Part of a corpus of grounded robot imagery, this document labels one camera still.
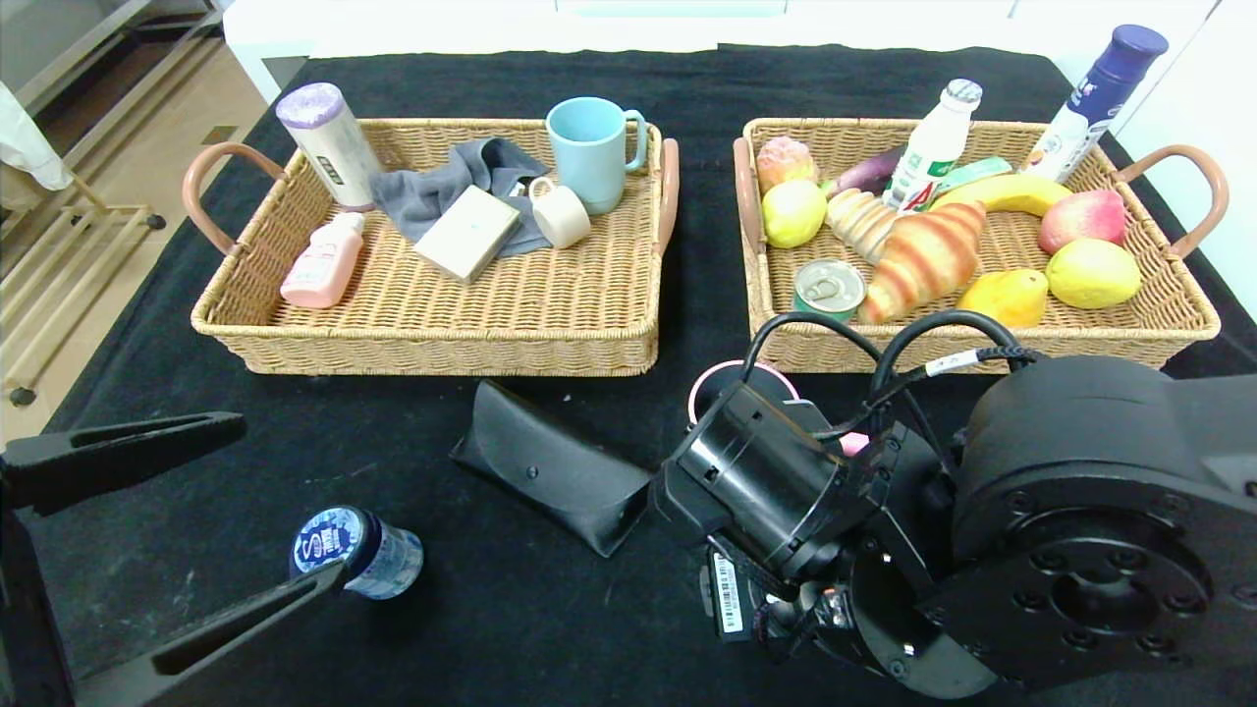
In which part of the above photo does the red peach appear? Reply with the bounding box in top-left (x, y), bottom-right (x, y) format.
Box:
top-left (1037, 189), bottom-right (1127, 256)

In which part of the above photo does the pink saucepan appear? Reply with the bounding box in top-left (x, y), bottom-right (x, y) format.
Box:
top-left (687, 360), bottom-right (871, 458)

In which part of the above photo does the white tumbler with purple lid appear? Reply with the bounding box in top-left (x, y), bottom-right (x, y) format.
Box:
top-left (275, 82), bottom-right (384, 212)

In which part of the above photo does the wicker basket with household items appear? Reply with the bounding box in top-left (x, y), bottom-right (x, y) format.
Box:
top-left (182, 118), bottom-right (681, 377)

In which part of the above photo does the wicker basket with food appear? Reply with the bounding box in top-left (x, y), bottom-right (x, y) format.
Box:
top-left (732, 116), bottom-right (1229, 376)

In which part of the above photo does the yellow pear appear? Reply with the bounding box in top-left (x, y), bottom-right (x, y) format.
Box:
top-left (957, 267), bottom-right (1050, 330)

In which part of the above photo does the pink lotion bottle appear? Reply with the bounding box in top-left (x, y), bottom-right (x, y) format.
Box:
top-left (280, 211), bottom-right (367, 310)

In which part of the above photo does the white counter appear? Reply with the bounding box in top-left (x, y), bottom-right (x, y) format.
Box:
top-left (224, 0), bottom-right (1219, 109)

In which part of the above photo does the long striped bread loaf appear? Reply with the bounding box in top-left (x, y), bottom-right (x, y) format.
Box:
top-left (826, 188), bottom-right (900, 264)

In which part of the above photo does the striped croissant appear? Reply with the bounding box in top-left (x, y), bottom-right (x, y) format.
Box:
top-left (857, 201), bottom-right (988, 325)

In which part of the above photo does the small cream cup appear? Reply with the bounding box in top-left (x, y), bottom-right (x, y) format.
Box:
top-left (528, 177), bottom-right (593, 249)

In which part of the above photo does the white hanging fabric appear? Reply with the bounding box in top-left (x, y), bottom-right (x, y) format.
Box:
top-left (0, 81), bottom-right (77, 193)

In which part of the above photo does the light blue mug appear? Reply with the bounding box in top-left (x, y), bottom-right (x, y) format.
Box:
top-left (545, 96), bottom-right (649, 215)

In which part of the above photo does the green snack pack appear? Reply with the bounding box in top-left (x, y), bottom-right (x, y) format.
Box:
top-left (933, 156), bottom-right (1012, 192)

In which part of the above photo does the white milk bottle green label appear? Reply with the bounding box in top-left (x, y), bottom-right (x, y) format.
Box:
top-left (882, 79), bottom-right (983, 212)

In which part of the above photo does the gold metal rolling rack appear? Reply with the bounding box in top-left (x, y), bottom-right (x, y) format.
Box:
top-left (0, 172), bottom-right (170, 408)

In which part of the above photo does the pink bumpy fruit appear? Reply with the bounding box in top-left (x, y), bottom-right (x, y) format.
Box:
top-left (755, 136), bottom-right (821, 193)

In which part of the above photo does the smooth black camera cable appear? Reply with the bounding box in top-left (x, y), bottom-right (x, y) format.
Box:
top-left (741, 312), bottom-right (885, 433)

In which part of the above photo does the purple eggplant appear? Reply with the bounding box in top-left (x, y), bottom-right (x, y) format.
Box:
top-left (820, 145), bottom-right (904, 200)

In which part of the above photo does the grey cloth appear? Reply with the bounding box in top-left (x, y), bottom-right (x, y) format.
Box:
top-left (370, 137), bottom-right (554, 258)

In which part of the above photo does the black glasses case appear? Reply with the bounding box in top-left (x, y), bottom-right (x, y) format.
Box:
top-left (450, 380), bottom-right (661, 559)

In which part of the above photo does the yellow lemon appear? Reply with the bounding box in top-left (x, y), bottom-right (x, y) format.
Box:
top-left (1045, 238), bottom-right (1143, 310)

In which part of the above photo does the yellow-green apple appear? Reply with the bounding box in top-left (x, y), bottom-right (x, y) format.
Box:
top-left (761, 179), bottom-right (828, 248)

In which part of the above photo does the beige soap box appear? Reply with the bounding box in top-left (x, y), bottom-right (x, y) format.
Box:
top-left (412, 185), bottom-right (522, 285)

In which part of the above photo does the yellow banana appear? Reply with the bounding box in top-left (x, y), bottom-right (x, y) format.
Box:
top-left (928, 174), bottom-right (1073, 217)

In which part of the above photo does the white bottle with blue cap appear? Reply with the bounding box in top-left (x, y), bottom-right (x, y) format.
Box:
top-left (1021, 25), bottom-right (1170, 184)

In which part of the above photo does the tin can with green label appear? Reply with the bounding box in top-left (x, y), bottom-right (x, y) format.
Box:
top-left (793, 258), bottom-right (869, 323)

